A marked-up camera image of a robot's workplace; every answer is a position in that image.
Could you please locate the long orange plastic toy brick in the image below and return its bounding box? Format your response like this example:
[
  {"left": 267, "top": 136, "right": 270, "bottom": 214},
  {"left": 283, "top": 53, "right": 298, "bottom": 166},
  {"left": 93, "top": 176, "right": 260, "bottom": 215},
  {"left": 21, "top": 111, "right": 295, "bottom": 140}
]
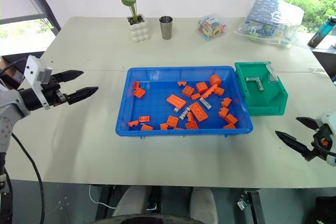
[{"left": 200, "top": 83, "right": 219, "bottom": 100}]

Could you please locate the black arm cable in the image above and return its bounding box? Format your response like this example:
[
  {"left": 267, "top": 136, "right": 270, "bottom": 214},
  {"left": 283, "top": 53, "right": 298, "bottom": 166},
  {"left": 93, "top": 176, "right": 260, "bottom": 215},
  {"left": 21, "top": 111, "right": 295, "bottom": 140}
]
[
  {"left": 10, "top": 132, "right": 46, "bottom": 224},
  {"left": 0, "top": 58, "right": 28, "bottom": 78},
  {"left": 313, "top": 132, "right": 336, "bottom": 157}
]

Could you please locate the large clear plastic bag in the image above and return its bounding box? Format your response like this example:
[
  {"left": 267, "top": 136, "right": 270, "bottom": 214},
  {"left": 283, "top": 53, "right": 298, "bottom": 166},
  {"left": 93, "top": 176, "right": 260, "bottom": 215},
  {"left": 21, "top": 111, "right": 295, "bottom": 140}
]
[{"left": 233, "top": 0, "right": 306, "bottom": 49}]

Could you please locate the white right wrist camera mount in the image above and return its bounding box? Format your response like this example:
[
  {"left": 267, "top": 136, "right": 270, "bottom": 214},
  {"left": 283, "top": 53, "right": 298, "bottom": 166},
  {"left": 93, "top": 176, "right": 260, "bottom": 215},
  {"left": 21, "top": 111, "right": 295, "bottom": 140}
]
[{"left": 316, "top": 111, "right": 336, "bottom": 167}]

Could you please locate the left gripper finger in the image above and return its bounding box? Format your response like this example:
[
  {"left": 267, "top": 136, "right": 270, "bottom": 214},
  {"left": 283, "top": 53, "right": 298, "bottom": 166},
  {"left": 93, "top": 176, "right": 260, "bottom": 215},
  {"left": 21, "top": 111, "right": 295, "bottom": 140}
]
[
  {"left": 65, "top": 86, "right": 99, "bottom": 105},
  {"left": 51, "top": 69, "right": 85, "bottom": 83}
]

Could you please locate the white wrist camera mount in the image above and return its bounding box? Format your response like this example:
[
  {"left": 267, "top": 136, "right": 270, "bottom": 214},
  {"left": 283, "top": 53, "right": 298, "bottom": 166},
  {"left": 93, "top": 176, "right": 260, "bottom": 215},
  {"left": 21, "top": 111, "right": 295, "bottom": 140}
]
[
  {"left": 23, "top": 55, "right": 54, "bottom": 111},
  {"left": 316, "top": 111, "right": 336, "bottom": 167}
]

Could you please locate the blue grid rack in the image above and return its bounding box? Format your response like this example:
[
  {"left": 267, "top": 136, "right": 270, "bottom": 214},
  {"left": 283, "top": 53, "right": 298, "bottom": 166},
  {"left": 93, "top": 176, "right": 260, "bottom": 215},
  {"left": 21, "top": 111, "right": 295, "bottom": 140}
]
[{"left": 246, "top": 0, "right": 282, "bottom": 37}]

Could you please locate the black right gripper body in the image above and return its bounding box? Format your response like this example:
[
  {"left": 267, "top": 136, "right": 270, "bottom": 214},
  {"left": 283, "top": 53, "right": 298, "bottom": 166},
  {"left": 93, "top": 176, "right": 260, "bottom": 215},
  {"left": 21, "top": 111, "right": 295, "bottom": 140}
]
[{"left": 310, "top": 124, "right": 333, "bottom": 158}]

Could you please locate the orange rounded plastic piece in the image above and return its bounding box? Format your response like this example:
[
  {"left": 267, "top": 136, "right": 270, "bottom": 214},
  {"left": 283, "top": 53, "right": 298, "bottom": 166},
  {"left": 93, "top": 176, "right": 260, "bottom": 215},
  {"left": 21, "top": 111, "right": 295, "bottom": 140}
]
[{"left": 209, "top": 73, "right": 222, "bottom": 87}]

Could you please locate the steel table leg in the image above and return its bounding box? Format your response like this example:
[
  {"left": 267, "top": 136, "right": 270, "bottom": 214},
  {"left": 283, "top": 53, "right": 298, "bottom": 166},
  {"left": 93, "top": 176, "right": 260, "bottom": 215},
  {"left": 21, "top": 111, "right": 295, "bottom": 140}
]
[{"left": 243, "top": 189, "right": 264, "bottom": 224}]

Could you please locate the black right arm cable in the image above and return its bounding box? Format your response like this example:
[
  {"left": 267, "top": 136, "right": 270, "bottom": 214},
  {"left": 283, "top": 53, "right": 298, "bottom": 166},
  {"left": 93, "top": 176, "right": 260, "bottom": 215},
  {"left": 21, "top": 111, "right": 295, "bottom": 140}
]
[{"left": 313, "top": 132, "right": 336, "bottom": 157}]

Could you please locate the steel cup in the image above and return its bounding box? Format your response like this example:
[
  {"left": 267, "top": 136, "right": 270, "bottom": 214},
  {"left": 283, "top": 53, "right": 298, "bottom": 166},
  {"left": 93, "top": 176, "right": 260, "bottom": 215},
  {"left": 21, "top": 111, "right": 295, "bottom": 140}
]
[{"left": 159, "top": 16, "right": 174, "bottom": 40}]

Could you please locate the small bag of colourful parts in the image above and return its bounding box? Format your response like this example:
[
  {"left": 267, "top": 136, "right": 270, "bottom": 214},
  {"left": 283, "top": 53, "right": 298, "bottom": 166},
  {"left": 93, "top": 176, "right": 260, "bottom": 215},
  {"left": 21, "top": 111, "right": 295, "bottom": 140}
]
[{"left": 197, "top": 13, "right": 228, "bottom": 41}]

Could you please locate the blue plastic tray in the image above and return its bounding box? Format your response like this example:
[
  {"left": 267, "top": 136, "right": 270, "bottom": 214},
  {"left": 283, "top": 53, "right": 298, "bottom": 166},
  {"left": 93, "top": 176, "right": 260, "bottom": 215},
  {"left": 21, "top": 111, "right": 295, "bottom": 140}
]
[{"left": 115, "top": 66, "right": 255, "bottom": 140}]

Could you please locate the brown box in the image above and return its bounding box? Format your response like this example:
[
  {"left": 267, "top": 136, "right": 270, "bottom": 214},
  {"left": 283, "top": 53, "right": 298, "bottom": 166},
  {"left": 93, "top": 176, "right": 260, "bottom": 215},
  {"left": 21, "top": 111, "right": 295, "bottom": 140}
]
[{"left": 0, "top": 56, "right": 26, "bottom": 90}]

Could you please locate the white bubble plant pot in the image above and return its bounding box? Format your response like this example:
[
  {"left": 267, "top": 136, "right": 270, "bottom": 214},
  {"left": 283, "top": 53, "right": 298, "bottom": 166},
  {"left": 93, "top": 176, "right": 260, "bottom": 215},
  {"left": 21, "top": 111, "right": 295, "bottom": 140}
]
[{"left": 127, "top": 14, "right": 152, "bottom": 43}]

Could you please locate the metal caster bracket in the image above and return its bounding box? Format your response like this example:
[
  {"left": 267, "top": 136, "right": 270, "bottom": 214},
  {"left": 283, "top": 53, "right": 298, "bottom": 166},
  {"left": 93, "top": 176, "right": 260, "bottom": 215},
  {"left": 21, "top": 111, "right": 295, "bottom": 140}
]
[{"left": 237, "top": 194, "right": 250, "bottom": 211}]

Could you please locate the small clear plastic bag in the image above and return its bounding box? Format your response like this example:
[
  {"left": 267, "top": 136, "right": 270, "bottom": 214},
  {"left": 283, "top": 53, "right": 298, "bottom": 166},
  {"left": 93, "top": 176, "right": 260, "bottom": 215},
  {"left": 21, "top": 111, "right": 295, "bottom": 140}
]
[{"left": 264, "top": 62, "right": 280, "bottom": 83}]

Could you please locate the black table frame leg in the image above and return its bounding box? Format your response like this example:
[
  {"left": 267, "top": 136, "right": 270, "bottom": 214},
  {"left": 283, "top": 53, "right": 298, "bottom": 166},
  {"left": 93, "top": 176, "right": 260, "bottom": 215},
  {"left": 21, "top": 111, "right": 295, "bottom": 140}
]
[{"left": 96, "top": 185, "right": 119, "bottom": 220}]

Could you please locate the flat orange plate block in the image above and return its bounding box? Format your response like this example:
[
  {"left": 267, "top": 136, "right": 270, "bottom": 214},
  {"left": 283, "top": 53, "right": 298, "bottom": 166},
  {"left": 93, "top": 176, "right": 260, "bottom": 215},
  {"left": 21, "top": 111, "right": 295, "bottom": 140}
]
[
  {"left": 165, "top": 94, "right": 187, "bottom": 110},
  {"left": 188, "top": 101, "right": 209, "bottom": 123}
]

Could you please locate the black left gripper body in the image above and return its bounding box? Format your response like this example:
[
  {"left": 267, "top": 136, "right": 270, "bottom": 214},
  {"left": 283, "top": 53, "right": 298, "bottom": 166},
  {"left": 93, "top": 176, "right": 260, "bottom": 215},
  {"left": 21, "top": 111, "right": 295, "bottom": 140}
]
[{"left": 41, "top": 75, "right": 69, "bottom": 107}]

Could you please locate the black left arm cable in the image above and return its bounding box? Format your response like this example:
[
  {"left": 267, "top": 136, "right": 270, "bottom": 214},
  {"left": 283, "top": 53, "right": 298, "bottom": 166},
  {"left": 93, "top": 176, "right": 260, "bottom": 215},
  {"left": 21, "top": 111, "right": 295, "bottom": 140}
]
[
  {"left": 10, "top": 132, "right": 46, "bottom": 224},
  {"left": 0, "top": 58, "right": 28, "bottom": 78}
]

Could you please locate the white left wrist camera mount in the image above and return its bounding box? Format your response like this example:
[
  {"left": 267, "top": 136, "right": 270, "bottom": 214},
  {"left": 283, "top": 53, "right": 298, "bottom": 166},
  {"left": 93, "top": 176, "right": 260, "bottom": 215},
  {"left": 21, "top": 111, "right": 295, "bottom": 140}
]
[{"left": 23, "top": 55, "right": 54, "bottom": 111}]

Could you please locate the teal and black bottle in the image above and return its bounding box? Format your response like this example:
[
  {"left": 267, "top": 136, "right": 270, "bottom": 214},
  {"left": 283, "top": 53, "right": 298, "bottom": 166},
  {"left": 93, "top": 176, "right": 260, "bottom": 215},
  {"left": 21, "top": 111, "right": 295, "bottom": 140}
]
[{"left": 307, "top": 16, "right": 336, "bottom": 48}]

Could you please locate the dark side table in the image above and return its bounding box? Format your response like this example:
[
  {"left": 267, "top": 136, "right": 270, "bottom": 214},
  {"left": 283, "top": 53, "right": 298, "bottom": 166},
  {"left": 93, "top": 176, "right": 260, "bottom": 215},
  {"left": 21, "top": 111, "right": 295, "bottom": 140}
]
[{"left": 0, "top": 50, "right": 46, "bottom": 65}]

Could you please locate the green plastic bin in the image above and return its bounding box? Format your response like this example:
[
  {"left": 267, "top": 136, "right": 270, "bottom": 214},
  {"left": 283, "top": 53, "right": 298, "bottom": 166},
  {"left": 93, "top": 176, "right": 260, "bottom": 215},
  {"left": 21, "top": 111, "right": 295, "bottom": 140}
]
[{"left": 234, "top": 61, "right": 289, "bottom": 117}]

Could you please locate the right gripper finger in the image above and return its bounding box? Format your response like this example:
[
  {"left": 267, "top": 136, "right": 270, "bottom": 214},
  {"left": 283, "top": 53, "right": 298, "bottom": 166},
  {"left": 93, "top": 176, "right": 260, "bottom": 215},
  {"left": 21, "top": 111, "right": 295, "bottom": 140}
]
[
  {"left": 275, "top": 130, "right": 315, "bottom": 161},
  {"left": 296, "top": 116, "right": 320, "bottom": 132}
]

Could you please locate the grey rounded shape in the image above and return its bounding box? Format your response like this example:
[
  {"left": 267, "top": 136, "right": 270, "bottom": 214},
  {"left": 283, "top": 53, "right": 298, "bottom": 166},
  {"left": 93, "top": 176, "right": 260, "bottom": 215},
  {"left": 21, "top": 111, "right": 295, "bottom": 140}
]
[
  {"left": 114, "top": 185, "right": 148, "bottom": 217},
  {"left": 189, "top": 186, "right": 219, "bottom": 224}
]

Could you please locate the dark side cabinet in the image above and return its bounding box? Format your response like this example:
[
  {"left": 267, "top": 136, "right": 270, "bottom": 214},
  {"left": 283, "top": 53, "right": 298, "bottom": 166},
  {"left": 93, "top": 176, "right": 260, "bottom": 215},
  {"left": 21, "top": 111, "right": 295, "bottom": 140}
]
[{"left": 309, "top": 45, "right": 336, "bottom": 86}]

